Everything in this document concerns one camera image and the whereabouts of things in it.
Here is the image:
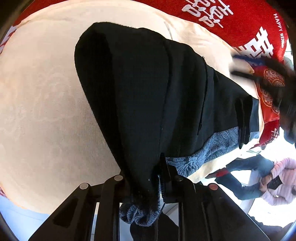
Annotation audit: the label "red sofa cover with characters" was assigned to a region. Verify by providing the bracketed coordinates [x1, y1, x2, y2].
[1, 1, 288, 60]

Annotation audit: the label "black pants with blue trim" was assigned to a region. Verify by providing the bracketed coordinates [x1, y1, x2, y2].
[74, 22, 259, 226]

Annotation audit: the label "cream seat cushion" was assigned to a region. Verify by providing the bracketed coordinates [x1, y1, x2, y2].
[1, 1, 253, 214]

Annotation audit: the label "red embroidered pillow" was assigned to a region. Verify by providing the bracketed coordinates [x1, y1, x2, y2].
[253, 66, 285, 149]

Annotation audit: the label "seated person in pink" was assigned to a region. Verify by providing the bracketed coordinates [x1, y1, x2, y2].
[206, 155, 295, 206]

